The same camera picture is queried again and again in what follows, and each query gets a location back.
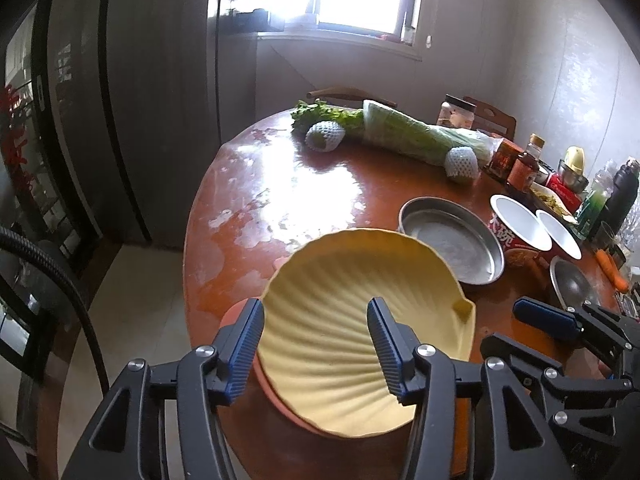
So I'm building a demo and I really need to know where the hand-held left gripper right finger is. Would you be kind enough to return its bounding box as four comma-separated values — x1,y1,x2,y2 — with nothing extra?
366,297,573,480

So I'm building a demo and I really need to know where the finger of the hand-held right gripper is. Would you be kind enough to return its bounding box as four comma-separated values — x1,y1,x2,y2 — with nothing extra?
479,332,640,443
512,296,640,356

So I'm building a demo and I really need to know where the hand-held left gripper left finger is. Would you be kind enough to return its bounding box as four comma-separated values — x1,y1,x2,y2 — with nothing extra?
75,297,266,480

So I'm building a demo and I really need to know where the yellow shell-shaped plate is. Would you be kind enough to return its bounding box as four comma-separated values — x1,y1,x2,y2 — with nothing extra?
255,228,477,439

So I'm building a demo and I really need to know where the white paper noodle bowl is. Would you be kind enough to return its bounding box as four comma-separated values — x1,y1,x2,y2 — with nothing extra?
489,193,553,268
536,208,584,261

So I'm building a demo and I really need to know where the orange plate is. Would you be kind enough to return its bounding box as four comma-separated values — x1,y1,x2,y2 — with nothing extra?
220,297,417,442

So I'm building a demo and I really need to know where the small metal bowl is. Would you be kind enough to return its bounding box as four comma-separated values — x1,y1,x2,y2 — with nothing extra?
549,256,601,311

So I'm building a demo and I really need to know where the carrot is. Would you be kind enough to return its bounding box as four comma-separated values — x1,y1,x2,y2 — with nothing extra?
596,249,630,292

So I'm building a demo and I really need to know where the clear plastic cup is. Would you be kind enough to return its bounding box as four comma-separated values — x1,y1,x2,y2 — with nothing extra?
597,222,626,257

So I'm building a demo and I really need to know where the white dish of food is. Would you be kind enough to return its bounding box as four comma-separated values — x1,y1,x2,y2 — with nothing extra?
530,182,578,221

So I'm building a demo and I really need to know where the green drink bottle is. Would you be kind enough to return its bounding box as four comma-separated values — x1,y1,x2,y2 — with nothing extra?
575,160,615,241

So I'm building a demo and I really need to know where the round metal pan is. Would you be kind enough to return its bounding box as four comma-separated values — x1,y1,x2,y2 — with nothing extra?
398,196,507,286

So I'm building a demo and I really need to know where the red tissue box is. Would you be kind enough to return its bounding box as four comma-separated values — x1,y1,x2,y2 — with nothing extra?
545,172,583,211

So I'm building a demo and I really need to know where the steel bowl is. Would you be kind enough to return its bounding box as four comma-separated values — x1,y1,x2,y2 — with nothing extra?
557,159,591,193

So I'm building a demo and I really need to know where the brown sauce bottle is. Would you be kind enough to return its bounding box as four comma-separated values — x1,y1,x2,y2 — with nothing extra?
507,133,547,191

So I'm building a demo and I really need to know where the black thermos flask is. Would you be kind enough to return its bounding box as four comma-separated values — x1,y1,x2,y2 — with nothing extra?
597,157,640,241

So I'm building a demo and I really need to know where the red-labelled sauce jar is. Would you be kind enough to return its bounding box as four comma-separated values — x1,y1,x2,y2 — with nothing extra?
487,139,526,181

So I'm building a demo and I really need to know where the white foam net sleeve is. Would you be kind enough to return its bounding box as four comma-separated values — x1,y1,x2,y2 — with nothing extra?
444,146,480,184
305,121,347,152

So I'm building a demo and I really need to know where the wooden chair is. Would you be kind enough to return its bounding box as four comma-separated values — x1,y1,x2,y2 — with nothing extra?
306,87,398,108
462,96,517,141

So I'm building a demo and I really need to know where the wrapped napa cabbage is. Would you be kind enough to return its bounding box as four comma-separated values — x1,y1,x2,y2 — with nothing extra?
362,100,493,168

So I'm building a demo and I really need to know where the black-lidded clear jar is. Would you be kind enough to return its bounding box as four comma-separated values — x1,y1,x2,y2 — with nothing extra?
436,94,477,131

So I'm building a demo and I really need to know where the green leafy celery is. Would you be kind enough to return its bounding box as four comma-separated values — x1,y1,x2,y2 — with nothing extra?
291,100,366,138

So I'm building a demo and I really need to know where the grey refrigerator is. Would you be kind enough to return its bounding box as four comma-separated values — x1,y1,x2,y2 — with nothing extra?
47,0,223,251

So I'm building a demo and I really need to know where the dark glass-door cabinet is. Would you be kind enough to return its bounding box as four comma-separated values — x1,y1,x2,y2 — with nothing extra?
0,0,106,441

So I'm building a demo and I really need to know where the black cable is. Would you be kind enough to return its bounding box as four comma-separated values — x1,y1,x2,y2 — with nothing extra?
0,225,111,401

